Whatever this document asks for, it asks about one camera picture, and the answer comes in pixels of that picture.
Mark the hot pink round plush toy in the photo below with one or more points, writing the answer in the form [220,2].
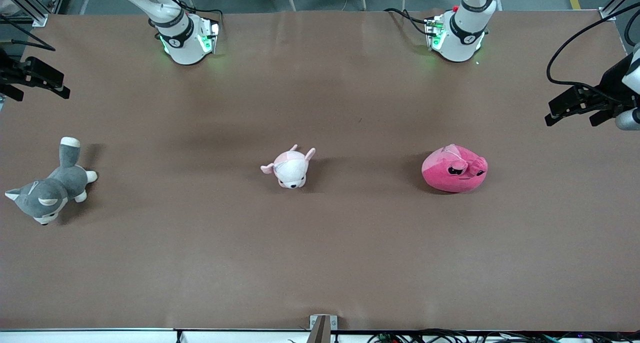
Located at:
[450,180]

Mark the grey white plush husky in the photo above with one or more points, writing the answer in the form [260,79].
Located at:
[55,188]

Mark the aluminium frame post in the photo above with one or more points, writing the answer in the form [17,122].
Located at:
[39,20]
[607,14]

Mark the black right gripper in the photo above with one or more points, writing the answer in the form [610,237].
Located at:
[11,75]

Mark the metal bracket with post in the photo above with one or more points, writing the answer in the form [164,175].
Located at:
[322,328]

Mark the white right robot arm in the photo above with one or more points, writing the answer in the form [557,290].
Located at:
[182,38]

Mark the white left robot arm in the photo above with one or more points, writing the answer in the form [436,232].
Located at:
[462,28]

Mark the white table edge strip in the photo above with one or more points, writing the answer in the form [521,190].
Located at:
[75,336]

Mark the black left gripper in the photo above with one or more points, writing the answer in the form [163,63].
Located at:
[613,82]

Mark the pale pink plush dog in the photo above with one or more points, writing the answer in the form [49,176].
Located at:
[290,170]

